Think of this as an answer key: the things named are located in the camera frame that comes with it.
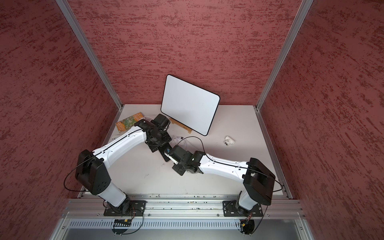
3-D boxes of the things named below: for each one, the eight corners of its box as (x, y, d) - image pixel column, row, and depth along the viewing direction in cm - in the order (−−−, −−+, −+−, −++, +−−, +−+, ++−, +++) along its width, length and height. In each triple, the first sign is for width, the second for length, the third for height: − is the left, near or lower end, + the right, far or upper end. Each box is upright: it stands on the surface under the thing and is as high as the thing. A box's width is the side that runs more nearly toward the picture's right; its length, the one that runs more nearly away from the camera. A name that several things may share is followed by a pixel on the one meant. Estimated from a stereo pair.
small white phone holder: (225, 146, 99) (226, 144, 97) (221, 139, 102) (222, 137, 101) (234, 143, 100) (235, 141, 98) (230, 136, 104) (230, 134, 102)
